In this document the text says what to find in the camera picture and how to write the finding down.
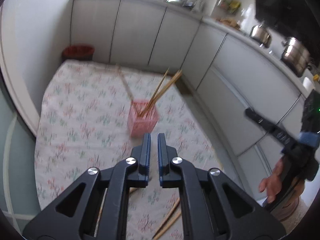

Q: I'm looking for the stainless stacked steamer pot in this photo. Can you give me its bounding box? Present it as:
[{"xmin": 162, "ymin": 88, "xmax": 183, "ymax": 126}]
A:
[{"xmin": 280, "ymin": 37, "xmax": 313, "ymax": 77}]

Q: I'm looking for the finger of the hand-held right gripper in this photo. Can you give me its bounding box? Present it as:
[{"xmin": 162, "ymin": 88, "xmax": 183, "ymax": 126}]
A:
[
  {"xmin": 244, "ymin": 108, "xmax": 299, "ymax": 146},
  {"xmin": 298, "ymin": 132, "xmax": 320, "ymax": 147}
]

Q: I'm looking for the red waste basket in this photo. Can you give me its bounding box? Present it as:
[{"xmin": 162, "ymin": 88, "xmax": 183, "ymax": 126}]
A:
[{"xmin": 62, "ymin": 44, "xmax": 95, "ymax": 61}]

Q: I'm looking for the person's right hand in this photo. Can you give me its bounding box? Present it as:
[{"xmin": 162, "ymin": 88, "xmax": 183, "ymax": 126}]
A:
[{"xmin": 259, "ymin": 159, "xmax": 286, "ymax": 203}]

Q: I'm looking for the wall rack with yellow bag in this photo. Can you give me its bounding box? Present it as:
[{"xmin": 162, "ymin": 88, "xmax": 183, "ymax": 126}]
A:
[{"xmin": 217, "ymin": 0, "xmax": 242, "ymax": 13}]

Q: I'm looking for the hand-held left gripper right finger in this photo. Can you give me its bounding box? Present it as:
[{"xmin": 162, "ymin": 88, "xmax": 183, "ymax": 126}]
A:
[{"xmin": 157, "ymin": 133, "xmax": 287, "ymax": 240}]

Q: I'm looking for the stainless pot with lid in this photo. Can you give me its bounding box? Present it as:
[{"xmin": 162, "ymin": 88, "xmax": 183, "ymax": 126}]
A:
[{"xmin": 250, "ymin": 24, "xmax": 272, "ymax": 47}]

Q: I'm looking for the pink perforated utensil holder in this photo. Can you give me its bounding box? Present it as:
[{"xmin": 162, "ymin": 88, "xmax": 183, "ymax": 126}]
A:
[{"xmin": 127, "ymin": 100, "xmax": 160, "ymax": 137}]

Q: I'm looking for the floral tablecloth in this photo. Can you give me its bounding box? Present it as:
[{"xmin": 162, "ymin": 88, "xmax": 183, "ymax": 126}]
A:
[{"xmin": 34, "ymin": 59, "xmax": 221, "ymax": 240}]

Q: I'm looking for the black-tipped chopstick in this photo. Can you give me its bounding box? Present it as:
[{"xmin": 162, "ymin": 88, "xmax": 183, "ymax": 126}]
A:
[{"xmin": 94, "ymin": 187, "xmax": 108, "ymax": 238}]

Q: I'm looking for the person's right forearm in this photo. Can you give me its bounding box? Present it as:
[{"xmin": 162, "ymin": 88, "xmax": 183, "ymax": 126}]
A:
[{"xmin": 273, "ymin": 180, "xmax": 305, "ymax": 222}]

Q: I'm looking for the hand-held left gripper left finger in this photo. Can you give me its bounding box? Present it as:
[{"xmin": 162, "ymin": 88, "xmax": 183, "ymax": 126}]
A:
[{"xmin": 22, "ymin": 132, "xmax": 152, "ymax": 240}]

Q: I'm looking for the black range hood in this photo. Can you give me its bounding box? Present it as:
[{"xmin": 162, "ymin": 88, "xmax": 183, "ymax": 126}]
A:
[{"xmin": 254, "ymin": 0, "xmax": 320, "ymax": 40}]

